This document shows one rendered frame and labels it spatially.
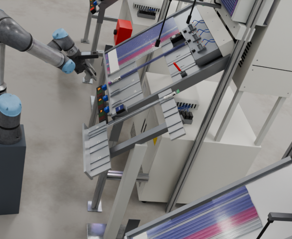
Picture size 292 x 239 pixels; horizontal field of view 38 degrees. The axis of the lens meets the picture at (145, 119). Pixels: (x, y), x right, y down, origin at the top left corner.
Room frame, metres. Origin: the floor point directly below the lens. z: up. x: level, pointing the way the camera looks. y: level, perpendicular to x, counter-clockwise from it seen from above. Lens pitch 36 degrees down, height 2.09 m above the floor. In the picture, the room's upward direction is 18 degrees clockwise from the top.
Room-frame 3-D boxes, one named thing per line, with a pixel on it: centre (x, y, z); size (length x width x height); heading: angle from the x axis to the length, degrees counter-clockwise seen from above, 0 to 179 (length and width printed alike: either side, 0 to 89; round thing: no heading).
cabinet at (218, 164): (2.35, -0.31, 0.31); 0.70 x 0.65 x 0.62; 19
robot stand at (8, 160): (1.61, 0.67, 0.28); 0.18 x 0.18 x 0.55; 28
